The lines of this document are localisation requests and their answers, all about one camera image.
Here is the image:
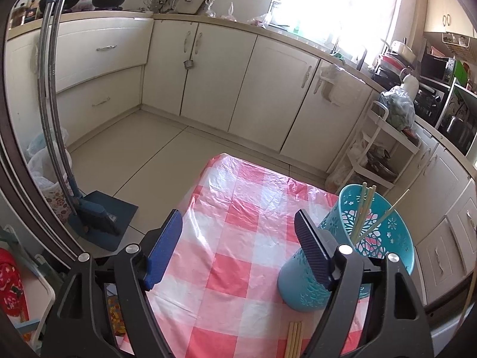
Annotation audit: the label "white thermos jug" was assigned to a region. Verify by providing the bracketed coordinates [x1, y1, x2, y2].
[402, 72, 420, 101]

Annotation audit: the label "chrome sink faucet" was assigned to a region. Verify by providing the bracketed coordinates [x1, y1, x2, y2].
[331, 26, 344, 56]

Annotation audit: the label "cream base kitchen cabinets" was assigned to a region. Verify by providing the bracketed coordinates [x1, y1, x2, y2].
[4, 10, 477, 306]

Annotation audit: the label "red plush slipper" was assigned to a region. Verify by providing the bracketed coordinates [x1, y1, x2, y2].
[0, 248, 29, 322]

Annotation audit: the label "row of wooden chopsticks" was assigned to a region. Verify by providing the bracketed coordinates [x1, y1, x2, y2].
[284, 321, 303, 358]

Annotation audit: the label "cream wall cabinet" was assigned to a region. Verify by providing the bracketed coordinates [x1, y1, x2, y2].
[424, 0, 477, 38]

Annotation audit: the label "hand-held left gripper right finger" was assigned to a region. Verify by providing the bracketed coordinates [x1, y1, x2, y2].
[294, 209, 435, 358]

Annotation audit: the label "wooden chopstick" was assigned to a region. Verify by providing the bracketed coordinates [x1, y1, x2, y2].
[363, 189, 411, 245]
[353, 182, 366, 242]
[358, 184, 376, 243]

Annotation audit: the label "white storage trolley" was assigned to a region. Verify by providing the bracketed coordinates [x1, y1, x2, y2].
[326, 101, 422, 195]

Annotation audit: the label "white wire hanging basket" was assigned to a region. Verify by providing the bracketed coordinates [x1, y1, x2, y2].
[442, 32, 472, 49]

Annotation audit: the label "bright kitchen window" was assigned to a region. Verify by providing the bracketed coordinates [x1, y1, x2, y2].
[270, 0, 401, 60]

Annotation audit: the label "black microwave oven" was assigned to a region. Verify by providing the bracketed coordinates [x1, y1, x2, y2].
[421, 52, 456, 83]

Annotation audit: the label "white door bag holder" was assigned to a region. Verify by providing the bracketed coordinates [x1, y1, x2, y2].
[318, 63, 368, 107]

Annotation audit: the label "stack of pots and dishes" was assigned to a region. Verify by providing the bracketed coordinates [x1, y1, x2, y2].
[373, 39, 416, 83]

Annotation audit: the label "pink checked tablecloth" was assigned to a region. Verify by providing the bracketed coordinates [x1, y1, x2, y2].
[143, 153, 373, 358]

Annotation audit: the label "teal perforated plastic basket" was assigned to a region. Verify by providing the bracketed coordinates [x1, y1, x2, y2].
[278, 184, 415, 312]

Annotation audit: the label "grey cutting board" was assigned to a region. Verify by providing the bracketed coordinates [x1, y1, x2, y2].
[178, 0, 211, 15]

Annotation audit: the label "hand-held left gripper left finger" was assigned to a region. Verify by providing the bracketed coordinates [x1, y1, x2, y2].
[37, 209, 184, 358]

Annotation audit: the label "black toaster oven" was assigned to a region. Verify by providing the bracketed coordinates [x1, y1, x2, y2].
[413, 82, 453, 127]

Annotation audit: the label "floral trash bin with bag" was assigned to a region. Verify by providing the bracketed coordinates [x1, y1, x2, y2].
[27, 127, 72, 229]

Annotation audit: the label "blue long-handled dustpan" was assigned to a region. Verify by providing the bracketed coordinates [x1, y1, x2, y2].
[48, 0, 139, 253]

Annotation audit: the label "white counter shelf rack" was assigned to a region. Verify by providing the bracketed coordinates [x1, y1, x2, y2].
[438, 81, 477, 157]

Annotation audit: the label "plastic bag of greens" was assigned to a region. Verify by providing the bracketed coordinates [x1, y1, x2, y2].
[378, 86, 416, 131]

